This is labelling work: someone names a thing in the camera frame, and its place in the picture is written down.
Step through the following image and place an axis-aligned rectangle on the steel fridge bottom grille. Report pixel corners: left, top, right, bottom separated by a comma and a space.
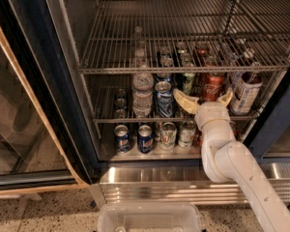
89, 162, 290, 207

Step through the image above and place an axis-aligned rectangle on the white labelled coffee bottle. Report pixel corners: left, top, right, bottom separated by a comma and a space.
230, 72, 263, 115

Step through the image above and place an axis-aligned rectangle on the red coke can shelf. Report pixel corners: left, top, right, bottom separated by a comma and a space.
202, 73, 224, 102

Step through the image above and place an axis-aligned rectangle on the wire shelf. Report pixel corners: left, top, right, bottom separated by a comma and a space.
78, 0, 290, 74
92, 84, 259, 125

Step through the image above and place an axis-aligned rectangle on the blue pepsi can middle shelf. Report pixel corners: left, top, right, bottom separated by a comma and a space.
155, 81, 174, 118

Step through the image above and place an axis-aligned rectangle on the clear plastic bin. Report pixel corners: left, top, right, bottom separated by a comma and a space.
97, 202, 201, 232

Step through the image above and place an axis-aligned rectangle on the white green can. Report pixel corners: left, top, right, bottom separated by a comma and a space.
160, 122, 177, 151
178, 120, 196, 149

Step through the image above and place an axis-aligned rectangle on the red coke can bottom right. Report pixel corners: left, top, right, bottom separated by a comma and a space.
230, 121, 239, 139

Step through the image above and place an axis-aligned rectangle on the upper wire shelf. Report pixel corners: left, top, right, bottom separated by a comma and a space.
78, 0, 290, 74

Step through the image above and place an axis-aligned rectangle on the middle wire shelf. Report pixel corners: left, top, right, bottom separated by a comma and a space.
92, 84, 259, 125

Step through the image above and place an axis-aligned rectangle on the clear water bottle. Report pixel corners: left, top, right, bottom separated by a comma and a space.
131, 26, 154, 118

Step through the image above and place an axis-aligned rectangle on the blue pepsi can bottom left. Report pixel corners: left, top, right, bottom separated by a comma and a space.
114, 125, 131, 153

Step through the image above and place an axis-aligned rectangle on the white green can bottom right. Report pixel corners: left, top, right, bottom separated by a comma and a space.
178, 120, 196, 149

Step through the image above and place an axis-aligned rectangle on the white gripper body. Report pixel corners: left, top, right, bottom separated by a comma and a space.
194, 101, 230, 130

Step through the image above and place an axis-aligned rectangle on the green soda can middle shelf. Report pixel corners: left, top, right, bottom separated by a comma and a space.
182, 72, 195, 95

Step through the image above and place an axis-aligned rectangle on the red coke can bottom left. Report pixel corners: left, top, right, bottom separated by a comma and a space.
197, 130, 203, 148

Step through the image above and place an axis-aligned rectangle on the blue fridge center post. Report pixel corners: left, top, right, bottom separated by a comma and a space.
244, 67, 290, 161

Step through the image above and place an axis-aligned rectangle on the blue pepsi can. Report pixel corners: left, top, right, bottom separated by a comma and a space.
114, 125, 131, 153
137, 125, 153, 154

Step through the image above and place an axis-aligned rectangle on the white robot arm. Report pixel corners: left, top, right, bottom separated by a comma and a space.
173, 89, 290, 232

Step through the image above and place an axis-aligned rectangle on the red coke can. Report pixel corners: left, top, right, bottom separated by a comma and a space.
197, 130, 203, 148
230, 121, 239, 139

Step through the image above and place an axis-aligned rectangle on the glass fridge door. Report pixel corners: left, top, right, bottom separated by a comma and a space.
0, 25, 87, 199

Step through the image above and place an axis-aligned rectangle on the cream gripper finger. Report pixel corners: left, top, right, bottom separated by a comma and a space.
173, 89, 199, 114
217, 87, 233, 107

